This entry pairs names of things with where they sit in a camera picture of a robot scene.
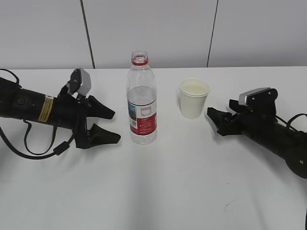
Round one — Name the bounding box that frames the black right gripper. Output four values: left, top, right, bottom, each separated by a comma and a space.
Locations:
207, 99, 277, 136

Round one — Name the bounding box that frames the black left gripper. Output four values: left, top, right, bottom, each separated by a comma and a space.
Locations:
51, 92, 121, 150

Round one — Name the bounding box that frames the white paper cup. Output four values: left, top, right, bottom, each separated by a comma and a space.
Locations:
179, 78, 210, 119

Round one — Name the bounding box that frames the clear plastic water bottle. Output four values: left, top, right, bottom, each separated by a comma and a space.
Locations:
126, 50, 157, 144

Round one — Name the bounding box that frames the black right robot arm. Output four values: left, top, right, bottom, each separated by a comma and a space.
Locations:
207, 100, 307, 179

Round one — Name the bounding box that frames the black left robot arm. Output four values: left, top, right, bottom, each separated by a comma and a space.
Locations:
0, 78, 121, 149

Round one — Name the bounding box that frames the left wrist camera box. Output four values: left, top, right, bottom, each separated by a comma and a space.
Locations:
59, 68, 91, 97

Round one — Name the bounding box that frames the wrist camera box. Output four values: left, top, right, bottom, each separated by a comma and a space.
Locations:
238, 87, 278, 115
59, 68, 91, 97

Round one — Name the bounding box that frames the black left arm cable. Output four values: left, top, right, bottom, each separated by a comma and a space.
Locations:
0, 69, 82, 161

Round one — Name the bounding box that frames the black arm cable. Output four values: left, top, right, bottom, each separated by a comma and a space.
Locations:
0, 69, 82, 161
274, 113, 307, 132

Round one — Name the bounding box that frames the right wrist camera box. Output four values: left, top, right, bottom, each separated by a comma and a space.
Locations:
238, 87, 278, 115

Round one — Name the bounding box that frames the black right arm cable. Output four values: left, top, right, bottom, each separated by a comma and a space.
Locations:
274, 113, 307, 132

